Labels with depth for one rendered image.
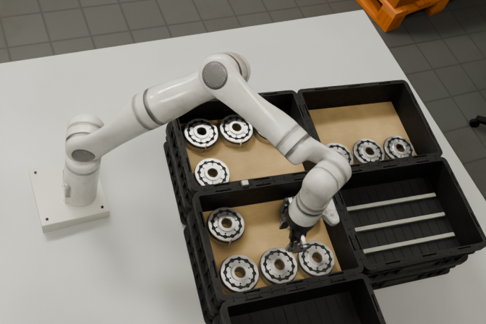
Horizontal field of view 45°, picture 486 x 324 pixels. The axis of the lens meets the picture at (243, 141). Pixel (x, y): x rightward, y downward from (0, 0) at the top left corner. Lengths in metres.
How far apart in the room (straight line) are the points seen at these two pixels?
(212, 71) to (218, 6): 2.14
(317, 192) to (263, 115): 0.19
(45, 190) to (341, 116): 0.95
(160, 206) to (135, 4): 1.70
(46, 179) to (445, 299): 1.24
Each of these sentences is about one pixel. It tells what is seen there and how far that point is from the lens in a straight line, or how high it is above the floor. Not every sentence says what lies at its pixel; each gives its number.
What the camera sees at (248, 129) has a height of 0.86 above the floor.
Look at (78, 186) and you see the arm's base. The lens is 1.64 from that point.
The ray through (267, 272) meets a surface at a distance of 1.59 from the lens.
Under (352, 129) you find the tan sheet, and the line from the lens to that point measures 1.95.
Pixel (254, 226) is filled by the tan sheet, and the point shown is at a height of 0.83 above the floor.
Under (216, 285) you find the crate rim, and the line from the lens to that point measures 1.47.
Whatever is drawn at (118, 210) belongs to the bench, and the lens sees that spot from 1.78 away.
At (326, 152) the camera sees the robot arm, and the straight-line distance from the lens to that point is 1.24.
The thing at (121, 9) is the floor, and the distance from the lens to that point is 3.26.
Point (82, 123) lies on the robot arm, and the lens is 1.49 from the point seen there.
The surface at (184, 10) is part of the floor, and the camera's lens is 3.30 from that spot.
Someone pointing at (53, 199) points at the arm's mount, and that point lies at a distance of 1.75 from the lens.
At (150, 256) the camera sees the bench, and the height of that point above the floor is 0.70.
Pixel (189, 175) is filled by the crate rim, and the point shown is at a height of 0.93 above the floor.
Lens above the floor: 2.29
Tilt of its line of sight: 55 degrees down
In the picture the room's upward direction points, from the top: 21 degrees clockwise
